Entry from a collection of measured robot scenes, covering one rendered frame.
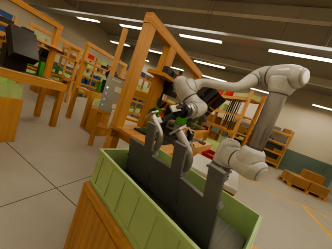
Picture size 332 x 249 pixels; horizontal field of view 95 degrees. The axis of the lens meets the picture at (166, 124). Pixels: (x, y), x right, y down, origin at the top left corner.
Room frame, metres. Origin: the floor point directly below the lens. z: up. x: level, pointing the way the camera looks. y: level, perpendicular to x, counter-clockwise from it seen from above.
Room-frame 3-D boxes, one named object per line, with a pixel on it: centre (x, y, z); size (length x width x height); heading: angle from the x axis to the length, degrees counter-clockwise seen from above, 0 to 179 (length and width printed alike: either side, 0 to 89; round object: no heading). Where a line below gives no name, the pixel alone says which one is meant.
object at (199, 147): (1.81, -0.39, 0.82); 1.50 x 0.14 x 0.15; 151
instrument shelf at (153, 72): (2.07, 0.08, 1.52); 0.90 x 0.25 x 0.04; 151
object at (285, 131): (9.08, -5.20, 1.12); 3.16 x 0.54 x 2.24; 68
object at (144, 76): (7.63, 1.94, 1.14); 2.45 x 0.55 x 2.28; 158
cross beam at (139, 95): (2.12, 0.18, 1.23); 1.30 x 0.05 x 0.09; 151
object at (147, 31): (2.08, 0.11, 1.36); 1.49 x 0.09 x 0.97; 151
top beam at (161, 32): (2.08, 0.11, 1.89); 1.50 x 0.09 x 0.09; 151
